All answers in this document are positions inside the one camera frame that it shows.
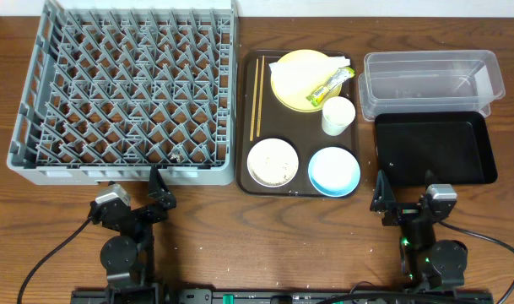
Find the light blue bowl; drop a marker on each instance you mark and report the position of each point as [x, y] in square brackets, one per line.
[334, 172]

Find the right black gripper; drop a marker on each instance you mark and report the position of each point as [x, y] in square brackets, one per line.
[402, 212]

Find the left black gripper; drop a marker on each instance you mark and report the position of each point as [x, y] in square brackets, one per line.
[162, 202]

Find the dark brown serving tray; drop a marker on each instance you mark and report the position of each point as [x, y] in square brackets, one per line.
[302, 130]

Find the yellow round plate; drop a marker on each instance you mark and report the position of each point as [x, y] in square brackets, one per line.
[298, 103]

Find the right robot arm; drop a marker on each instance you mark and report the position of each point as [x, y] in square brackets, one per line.
[433, 265]

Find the white paper napkin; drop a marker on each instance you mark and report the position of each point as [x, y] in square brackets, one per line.
[302, 76]

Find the clear plastic bin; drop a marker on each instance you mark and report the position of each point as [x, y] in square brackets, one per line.
[429, 81]

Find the green yellow snack wrapper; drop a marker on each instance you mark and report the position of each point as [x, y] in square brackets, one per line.
[317, 96]

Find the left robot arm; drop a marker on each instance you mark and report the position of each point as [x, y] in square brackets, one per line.
[128, 258]

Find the black rectangular tray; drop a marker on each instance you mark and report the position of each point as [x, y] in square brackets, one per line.
[454, 146]

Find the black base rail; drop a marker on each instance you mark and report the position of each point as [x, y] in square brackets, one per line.
[202, 296]

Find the grey dishwasher rack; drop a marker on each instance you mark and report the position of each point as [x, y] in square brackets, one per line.
[116, 89]

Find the white cup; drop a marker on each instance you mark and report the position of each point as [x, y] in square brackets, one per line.
[337, 114]

